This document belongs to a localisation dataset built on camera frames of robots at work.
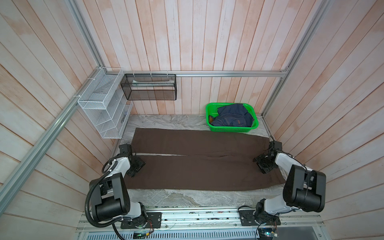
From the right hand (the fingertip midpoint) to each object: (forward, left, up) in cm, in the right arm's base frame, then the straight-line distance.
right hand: (256, 162), depth 93 cm
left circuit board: (-40, +65, 0) cm, 76 cm away
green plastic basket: (+43, +25, +4) cm, 50 cm away
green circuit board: (-37, +4, -2) cm, 37 cm away
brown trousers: (+2, +51, -2) cm, 51 cm away
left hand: (-7, +72, +2) cm, 72 cm away
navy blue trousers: (+37, +9, +5) cm, 39 cm away
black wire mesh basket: (+44, +72, +25) cm, 88 cm away
